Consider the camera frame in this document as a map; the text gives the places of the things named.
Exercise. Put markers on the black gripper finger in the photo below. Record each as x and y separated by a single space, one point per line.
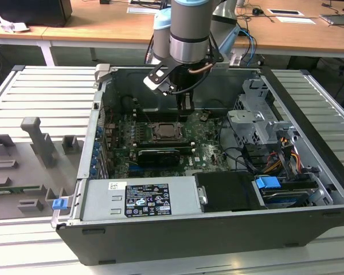
189 101
180 101

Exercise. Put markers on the CPU with silver top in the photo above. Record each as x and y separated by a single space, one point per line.
167 130

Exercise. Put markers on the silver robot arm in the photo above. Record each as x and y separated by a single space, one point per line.
189 28

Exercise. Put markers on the RAM slot with white clips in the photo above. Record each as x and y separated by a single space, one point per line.
186 148
160 108
160 115

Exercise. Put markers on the CPU socket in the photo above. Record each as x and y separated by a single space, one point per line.
186 136

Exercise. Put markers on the green motherboard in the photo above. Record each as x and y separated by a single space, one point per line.
206 154

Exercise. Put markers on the silver perforated disk bay cage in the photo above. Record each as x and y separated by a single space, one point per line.
246 123

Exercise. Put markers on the black graphics card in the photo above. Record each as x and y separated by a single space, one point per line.
160 159

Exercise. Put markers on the white paper sheet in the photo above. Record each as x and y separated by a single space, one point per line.
295 20
140 10

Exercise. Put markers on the wooden desk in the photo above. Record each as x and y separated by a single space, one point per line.
103 25
289 37

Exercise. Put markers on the black plastic shroud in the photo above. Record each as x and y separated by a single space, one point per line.
226 192

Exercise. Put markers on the black computer mouse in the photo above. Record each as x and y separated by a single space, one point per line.
257 11

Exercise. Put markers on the black power supply label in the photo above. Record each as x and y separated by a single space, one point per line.
146 200

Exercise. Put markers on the white barcode sticker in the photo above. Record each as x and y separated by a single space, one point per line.
117 186

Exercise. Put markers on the hard disk in blue carrier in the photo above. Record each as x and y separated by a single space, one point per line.
266 183

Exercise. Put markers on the silver power supply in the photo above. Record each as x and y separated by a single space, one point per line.
103 200

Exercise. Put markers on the black and silver PC case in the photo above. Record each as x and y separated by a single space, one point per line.
160 243

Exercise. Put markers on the blue plastic case latch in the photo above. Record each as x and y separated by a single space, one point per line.
59 204

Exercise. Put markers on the grey laptop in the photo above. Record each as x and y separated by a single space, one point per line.
338 19

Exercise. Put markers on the black computer box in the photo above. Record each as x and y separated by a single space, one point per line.
31 11

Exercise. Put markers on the grey parts rack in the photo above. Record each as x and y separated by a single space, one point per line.
23 172

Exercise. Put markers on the crumpled white paper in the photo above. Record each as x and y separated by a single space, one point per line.
11 25

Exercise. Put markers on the green RAM stick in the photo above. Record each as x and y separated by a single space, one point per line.
11 190

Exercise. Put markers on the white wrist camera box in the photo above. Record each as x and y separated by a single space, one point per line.
156 81

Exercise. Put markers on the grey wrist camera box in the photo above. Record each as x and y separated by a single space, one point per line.
221 64

